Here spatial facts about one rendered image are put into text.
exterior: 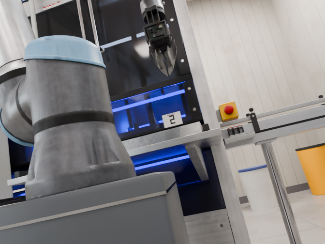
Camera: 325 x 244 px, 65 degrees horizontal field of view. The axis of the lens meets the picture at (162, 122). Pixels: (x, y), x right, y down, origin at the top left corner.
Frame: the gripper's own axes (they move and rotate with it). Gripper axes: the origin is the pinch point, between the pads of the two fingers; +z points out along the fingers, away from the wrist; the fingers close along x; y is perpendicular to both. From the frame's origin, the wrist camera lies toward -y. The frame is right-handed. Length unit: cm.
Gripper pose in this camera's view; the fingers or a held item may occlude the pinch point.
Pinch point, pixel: (168, 72)
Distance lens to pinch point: 82.8
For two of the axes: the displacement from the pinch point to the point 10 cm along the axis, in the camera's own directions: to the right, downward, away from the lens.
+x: 9.5, -2.5, -1.7
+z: 2.1, 9.6, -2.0
